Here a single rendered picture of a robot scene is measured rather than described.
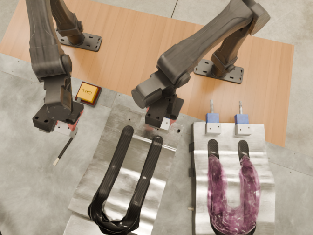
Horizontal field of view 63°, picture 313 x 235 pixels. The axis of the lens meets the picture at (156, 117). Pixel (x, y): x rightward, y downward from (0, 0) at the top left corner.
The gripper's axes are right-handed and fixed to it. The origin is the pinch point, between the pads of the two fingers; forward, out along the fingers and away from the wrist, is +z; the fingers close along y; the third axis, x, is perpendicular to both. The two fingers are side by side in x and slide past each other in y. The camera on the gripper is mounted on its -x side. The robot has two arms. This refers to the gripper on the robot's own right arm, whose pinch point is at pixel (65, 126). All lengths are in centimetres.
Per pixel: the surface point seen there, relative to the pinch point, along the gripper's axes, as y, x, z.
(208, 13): 35, 161, 24
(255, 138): 63, 21, -1
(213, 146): 49, 14, 3
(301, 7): 105, 189, 8
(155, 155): 30.1, 4.1, 5.5
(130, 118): 17.5, 13.8, 2.8
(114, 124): 13.2, 8.7, 2.4
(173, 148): 35.1, 7.2, 3.0
